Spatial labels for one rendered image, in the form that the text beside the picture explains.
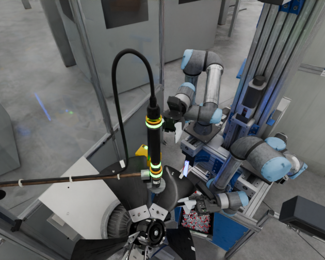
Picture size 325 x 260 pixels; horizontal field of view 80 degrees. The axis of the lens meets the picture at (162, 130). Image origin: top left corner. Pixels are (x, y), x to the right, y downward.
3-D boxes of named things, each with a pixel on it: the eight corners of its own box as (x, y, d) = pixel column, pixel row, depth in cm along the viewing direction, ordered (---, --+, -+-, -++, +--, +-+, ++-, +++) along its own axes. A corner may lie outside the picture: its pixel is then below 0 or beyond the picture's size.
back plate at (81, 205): (118, 309, 98) (119, 310, 97) (6, 227, 76) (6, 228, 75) (168, 215, 130) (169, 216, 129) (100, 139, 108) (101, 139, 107)
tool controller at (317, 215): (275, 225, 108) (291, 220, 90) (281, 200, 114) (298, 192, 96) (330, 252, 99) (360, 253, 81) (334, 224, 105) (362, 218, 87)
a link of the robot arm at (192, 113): (195, 127, 96) (198, 110, 88) (173, 123, 98) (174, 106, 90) (197, 116, 102) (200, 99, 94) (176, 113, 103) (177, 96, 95)
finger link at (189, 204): (181, 209, 93) (198, 208, 95) (179, 197, 96) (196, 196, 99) (179, 211, 95) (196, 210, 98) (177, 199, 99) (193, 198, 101)
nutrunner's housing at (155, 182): (152, 193, 78) (145, 101, 45) (151, 184, 81) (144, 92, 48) (161, 192, 78) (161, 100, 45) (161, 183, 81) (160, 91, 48)
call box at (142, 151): (136, 161, 144) (134, 152, 136) (143, 152, 150) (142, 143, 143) (154, 171, 138) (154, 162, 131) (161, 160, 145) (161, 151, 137)
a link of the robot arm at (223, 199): (225, 191, 101) (221, 196, 107) (216, 192, 101) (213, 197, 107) (229, 205, 96) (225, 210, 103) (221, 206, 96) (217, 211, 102)
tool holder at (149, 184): (143, 195, 75) (141, 182, 68) (142, 178, 80) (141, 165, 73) (166, 193, 75) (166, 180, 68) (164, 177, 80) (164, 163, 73)
